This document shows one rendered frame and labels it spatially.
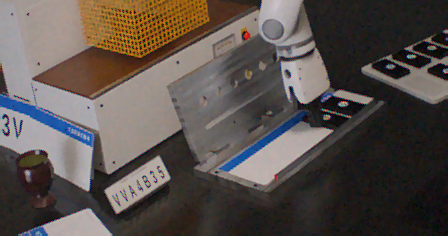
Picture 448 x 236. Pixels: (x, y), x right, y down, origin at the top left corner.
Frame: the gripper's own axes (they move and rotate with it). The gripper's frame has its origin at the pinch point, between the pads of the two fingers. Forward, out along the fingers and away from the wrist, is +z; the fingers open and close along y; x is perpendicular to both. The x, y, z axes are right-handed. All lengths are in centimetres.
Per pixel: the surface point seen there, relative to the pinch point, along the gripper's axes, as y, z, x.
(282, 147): -10.4, 2.2, 2.0
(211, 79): -14.8, -15.4, 12.4
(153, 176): -34.8, -2.2, 16.1
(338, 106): 9.1, 1.4, 0.5
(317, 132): -1.5, 2.8, -0.8
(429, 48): 49.3, 2.8, -1.2
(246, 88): -6.2, -9.6, 12.0
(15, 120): -39, -15, 58
